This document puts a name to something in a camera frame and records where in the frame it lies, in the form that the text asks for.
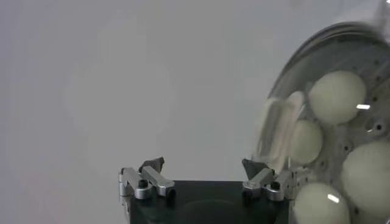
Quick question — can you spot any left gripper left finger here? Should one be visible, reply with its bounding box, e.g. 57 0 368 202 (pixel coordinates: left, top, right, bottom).
118 156 177 201

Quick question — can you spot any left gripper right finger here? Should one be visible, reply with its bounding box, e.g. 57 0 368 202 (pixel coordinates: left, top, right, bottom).
241 158 298 202

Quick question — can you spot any glass lid with cream handle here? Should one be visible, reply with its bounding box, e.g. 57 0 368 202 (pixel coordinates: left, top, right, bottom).
252 21 390 224

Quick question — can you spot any white steamed baozi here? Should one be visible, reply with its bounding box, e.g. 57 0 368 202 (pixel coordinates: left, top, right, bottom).
340 140 390 219
291 119 324 166
291 181 351 224
308 70 367 125

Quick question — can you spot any perforated steel steamer basket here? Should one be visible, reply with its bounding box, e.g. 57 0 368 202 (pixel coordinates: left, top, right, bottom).
268 21 390 224

